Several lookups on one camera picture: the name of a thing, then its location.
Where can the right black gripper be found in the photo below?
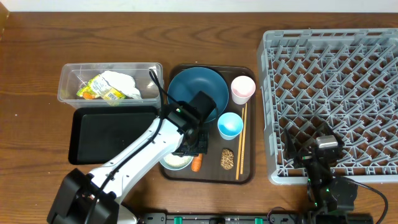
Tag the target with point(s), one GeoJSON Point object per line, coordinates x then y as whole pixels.
{"type": "Point", "coordinates": [308, 157]}

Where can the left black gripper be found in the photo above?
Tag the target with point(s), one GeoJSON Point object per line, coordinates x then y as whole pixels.
{"type": "Point", "coordinates": [196, 145]}

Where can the light blue rice bowl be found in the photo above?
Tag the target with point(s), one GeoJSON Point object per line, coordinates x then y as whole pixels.
{"type": "Point", "coordinates": [162, 162]}

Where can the white napkin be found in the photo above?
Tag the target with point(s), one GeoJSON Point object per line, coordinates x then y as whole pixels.
{"type": "Point", "coordinates": [122, 83]}

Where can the yellow green snack wrapper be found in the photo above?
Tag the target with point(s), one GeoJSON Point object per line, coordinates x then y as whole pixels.
{"type": "Point", "coordinates": [98, 87]}

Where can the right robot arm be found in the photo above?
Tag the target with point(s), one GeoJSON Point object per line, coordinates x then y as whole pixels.
{"type": "Point", "coordinates": [333, 197]}

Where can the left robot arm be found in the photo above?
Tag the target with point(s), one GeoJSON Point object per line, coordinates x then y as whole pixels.
{"type": "Point", "coordinates": [96, 197]}

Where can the grey dishwasher rack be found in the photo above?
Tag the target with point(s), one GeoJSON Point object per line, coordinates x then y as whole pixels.
{"type": "Point", "coordinates": [346, 78]}

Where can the orange carrot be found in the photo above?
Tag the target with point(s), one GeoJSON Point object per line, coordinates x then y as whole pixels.
{"type": "Point", "coordinates": [196, 163]}

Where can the white rice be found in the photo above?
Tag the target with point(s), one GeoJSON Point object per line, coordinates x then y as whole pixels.
{"type": "Point", "coordinates": [177, 161]}

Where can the brown textured food piece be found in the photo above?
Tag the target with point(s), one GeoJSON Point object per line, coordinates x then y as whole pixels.
{"type": "Point", "coordinates": [227, 159]}

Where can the brown serving tray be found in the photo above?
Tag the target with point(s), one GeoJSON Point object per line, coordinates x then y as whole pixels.
{"type": "Point", "coordinates": [211, 169]}

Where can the light blue cup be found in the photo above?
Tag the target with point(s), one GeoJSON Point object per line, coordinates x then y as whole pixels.
{"type": "Point", "coordinates": [230, 125]}

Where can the wooden chopstick left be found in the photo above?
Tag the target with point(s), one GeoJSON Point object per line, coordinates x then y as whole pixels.
{"type": "Point", "coordinates": [239, 149]}

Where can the dark blue plate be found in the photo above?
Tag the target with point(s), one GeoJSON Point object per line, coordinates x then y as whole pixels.
{"type": "Point", "coordinates": [186, 84]}

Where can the pink cup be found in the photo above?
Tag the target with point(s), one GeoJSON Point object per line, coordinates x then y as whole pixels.
{"type": "Point", "coordinates": [242, 87]}

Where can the black tray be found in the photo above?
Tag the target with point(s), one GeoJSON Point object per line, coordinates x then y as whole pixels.
{"type": "Point", "coordinates": [101, 133]}

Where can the clear plastic bin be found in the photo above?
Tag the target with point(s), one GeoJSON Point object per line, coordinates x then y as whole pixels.
{"type": "Point", "coordinates": [76, 75]}

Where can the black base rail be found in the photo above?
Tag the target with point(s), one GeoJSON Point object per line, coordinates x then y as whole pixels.
{"type": "Point", "coordinates": [274, 218]}

